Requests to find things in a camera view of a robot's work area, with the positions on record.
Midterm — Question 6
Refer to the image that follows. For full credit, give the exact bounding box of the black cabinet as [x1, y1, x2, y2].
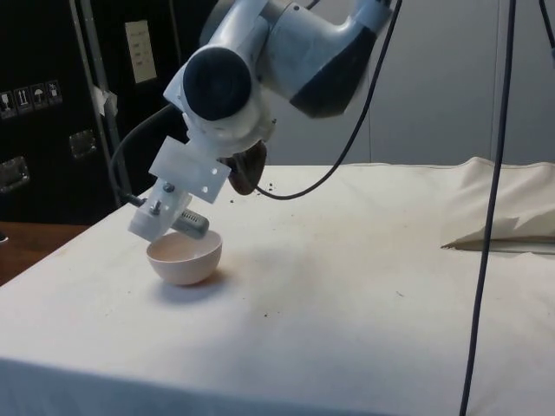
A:
[0, 0, 209, 226]

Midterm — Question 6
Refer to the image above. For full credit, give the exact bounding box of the black cable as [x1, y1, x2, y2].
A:
[108, 0, 402, 207]
[538, 0, 555, 67]
[458, 0, 518, 416]

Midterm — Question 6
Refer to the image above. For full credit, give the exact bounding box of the white bowl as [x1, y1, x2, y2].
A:
[145, 230, 224, 287]

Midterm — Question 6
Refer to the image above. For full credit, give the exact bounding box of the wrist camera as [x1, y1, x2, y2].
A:
[127, 135, 232, 244]

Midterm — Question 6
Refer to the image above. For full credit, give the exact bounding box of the brown cup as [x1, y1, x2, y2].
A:
[228, 140, 268, 197]

